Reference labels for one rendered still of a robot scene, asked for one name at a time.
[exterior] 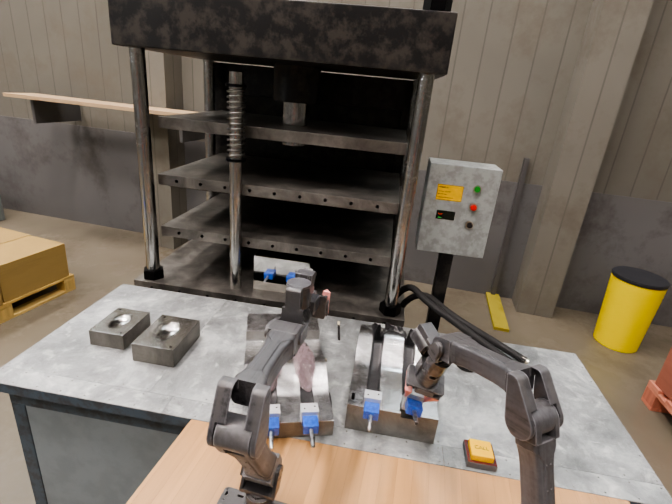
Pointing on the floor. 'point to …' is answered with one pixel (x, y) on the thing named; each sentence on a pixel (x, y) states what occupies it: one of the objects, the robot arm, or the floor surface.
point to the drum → (629, 308)
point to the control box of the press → (455, 215)
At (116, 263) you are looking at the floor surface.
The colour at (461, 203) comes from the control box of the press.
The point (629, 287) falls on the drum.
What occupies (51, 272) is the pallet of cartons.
